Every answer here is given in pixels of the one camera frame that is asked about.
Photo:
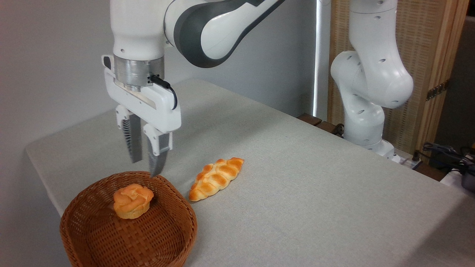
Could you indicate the round orange bread bun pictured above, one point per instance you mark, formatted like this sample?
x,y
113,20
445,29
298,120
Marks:
x,y
133,202

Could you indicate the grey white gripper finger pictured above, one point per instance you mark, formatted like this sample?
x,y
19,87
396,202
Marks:
x,y
134,141
157,155

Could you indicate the white power strip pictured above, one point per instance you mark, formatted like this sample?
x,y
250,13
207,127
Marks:
x,y
406,161

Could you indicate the dark brown wooden block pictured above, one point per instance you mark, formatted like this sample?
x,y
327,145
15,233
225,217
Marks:
x,y
310,119
328,128

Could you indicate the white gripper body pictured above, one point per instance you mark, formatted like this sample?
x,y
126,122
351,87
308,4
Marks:
x,y
156,107

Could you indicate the grey tablecloth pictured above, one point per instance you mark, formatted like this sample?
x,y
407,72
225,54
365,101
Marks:
x,y
315,207

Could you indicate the braided golden bread loaf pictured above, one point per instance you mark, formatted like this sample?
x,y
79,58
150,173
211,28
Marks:
x,y
219,180

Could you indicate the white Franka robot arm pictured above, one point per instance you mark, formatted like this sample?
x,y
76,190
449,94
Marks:
x,y
371,78

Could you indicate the wooden rattan folding screen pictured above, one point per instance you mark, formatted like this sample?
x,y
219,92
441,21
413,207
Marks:
x,y
430,44

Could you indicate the white vertical light strip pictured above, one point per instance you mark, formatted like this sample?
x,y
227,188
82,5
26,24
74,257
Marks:
x,y
316,55

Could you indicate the brass screen hinge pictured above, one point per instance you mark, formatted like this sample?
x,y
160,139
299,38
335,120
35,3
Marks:
x,y
438,90

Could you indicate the brown woven wicker basket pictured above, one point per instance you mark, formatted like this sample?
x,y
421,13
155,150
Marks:
x,y
148,244

